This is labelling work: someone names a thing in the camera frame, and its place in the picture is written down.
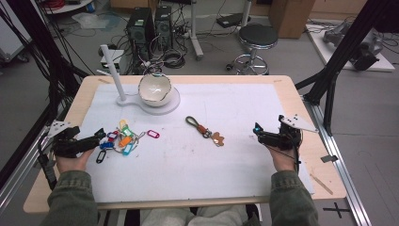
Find flat black device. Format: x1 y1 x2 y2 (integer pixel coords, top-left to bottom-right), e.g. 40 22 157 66
215 12 252 29

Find person's right hand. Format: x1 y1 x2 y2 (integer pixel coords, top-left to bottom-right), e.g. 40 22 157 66
266 145 301 173

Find white box device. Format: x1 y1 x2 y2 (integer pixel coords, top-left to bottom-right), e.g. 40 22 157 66
100 49 127 72

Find bunch of coloured key tags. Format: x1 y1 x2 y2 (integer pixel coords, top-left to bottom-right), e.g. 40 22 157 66
95 119 161 165

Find grey metal tab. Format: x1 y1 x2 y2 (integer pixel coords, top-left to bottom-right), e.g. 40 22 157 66
320 154 340 164

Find white desk leg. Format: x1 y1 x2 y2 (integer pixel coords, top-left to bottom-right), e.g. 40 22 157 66
189 0 205 61
240 0 253 28

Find small black computer tower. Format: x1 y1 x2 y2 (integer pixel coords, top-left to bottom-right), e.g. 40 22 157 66
153 5 174 51

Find brown leather bear keychain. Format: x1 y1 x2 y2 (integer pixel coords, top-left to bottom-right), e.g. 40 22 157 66
184 115 226 148

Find white ceramic bowl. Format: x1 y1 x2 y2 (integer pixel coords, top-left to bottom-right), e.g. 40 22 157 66
137 73 173 108

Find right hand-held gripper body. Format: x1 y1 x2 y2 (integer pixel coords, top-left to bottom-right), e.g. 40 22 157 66
258 114 319 152

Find aluminium rail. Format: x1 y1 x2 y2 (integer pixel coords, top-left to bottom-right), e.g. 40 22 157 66
301 95 373 226
0 125 53 218

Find hand-held gripper cable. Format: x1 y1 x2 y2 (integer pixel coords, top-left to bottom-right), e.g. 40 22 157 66
269 130 305 174
37 139 59 191

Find person's legs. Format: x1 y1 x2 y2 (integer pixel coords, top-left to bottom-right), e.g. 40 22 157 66
139 204 252 226

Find thin wooden stick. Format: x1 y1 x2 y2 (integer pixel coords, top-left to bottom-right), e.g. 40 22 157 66
309 172 334 196

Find white platform board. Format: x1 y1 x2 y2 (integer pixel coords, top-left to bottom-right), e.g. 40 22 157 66
305 23 396 73

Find person's left hand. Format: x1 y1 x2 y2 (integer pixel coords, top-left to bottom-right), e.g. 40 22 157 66
56 147 95 174

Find right hand-held gripper cable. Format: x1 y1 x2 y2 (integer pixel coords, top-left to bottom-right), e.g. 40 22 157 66
269 130 305 174

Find grey machine on platform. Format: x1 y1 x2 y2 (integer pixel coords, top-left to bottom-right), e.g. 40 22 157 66
322 21 384 72

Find black round stool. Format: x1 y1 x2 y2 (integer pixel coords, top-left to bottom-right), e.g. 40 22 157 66
232 24 279 76

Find clear plastic bag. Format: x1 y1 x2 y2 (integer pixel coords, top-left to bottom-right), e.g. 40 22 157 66
72 11 110 30

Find left hand-held gripper cable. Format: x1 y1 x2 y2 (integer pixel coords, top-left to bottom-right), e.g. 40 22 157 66
37 139 59 191

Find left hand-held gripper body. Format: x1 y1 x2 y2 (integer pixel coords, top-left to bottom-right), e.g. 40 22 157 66
46 121 102 158

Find brown wooden cabinet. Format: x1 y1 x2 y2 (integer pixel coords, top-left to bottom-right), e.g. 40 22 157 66
268 0 316 40

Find white stand with pole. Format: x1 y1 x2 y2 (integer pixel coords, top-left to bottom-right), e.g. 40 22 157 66
99 44 182 117

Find large black computer tower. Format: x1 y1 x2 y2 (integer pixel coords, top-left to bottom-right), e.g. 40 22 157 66
125 7 156 62

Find coiled black cable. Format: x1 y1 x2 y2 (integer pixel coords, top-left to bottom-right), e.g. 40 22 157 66
162 49 187 70

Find white table mat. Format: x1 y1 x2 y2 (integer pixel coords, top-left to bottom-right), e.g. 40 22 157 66
84 83 315 204

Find round white table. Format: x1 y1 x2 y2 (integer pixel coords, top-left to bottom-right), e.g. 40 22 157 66
42 0 95 15

